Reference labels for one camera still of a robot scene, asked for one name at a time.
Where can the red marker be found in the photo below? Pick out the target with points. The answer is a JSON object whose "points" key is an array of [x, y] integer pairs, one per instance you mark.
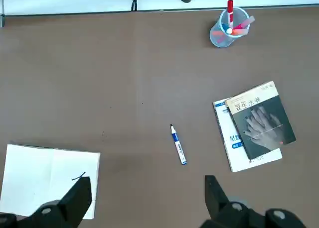
{"points": [[230, 11]]}

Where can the white side desk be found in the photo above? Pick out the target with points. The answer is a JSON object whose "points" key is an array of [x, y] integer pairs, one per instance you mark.
{"points": [[74, 0]]}

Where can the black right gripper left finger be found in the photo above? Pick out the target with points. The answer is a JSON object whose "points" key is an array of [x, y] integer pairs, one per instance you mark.
{"points": [[64, 208]]}

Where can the dark grey hands cover book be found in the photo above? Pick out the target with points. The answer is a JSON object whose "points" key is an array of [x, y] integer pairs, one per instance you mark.
{"points": [[264, 123]]}

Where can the aluminium frame post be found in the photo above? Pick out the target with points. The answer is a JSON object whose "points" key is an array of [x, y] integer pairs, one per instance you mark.
{"points": [[2, 7]]}

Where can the white book with blue print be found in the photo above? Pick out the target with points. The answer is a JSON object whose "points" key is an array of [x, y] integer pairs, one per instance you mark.
{"points": [[234, 155]]}

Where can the white marker with blue label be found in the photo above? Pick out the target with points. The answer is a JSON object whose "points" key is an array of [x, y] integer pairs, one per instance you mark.
{"points": [[179, 146]]}

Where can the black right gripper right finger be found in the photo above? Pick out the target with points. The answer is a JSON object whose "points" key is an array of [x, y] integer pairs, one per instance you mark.
{"points": [[219, 208]]}

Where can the clear plastic pen cup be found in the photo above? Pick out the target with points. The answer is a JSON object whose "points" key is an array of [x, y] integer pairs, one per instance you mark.
{"points": [[220, 40]]}

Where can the white lined notebook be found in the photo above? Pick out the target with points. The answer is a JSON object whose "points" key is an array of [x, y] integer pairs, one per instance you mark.
{"points": [[37, 173]]}

